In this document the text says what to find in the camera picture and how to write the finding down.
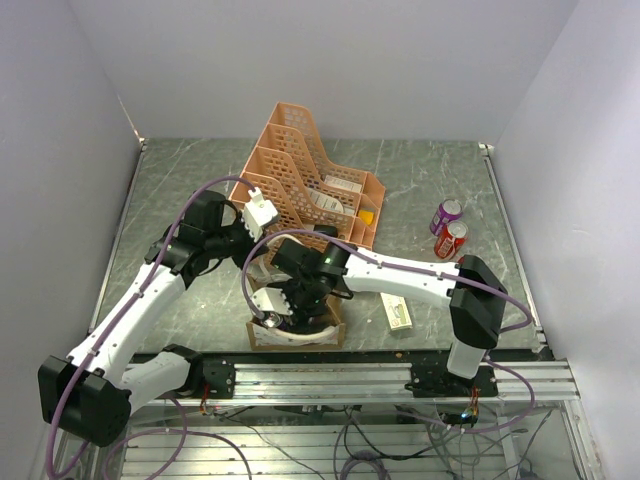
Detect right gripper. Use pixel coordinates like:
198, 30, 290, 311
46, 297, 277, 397
270, 275, 329, 340

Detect purple Fanta can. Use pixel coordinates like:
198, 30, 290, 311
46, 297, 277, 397
262, 312, 284, 328

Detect brown canvas tote bag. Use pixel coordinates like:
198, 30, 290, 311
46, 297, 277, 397
244, 229, 347, 352

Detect red soda can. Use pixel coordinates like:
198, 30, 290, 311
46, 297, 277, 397
434, 220, 469, 260

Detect purple soda can front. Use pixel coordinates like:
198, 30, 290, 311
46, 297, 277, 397
301, 316, 329, 334

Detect purple soda can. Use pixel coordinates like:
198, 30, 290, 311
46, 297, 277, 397
301, 316, 329, 334
429, 199, 463, 237

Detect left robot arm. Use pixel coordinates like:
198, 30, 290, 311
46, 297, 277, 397
38, 189, 279, 446

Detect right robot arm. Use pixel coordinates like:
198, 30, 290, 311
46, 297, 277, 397
271, 239, 508, 396

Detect peach plastic file organizer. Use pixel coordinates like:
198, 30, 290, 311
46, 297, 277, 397
241, 102, 386, 249

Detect white green cardboard box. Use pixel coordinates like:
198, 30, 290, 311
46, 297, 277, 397
380, 293, 413, 331

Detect white papers in organizer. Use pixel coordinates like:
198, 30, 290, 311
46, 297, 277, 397
306, 175, 363, 216

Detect yellow sticky notes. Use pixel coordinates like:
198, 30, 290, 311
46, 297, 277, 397
357, 209, 375, 226

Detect purple soda can rear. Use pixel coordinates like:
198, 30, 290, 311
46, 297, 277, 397
429, 199, 463, 237

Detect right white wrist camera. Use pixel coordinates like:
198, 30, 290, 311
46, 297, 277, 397
250, 287, 293, 315

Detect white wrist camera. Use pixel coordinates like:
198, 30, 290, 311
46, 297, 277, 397
242, 188, 280, 241
250, 287, 293, 315

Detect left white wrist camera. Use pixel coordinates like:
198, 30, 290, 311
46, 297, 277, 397
242, 188, 280, 241

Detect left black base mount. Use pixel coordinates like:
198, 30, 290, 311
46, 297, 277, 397
194, 355, 236, 400

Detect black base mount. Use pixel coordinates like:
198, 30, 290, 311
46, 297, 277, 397
194, 355, 236, 400
404, 363, 499, 398

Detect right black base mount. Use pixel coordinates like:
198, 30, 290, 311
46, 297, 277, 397
404, 363, 499, 398

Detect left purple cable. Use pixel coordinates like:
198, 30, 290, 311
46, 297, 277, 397
44, 175, 256, 480

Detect aluminium mounting rail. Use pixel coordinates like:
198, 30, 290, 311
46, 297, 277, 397
129, 362, 581, 406

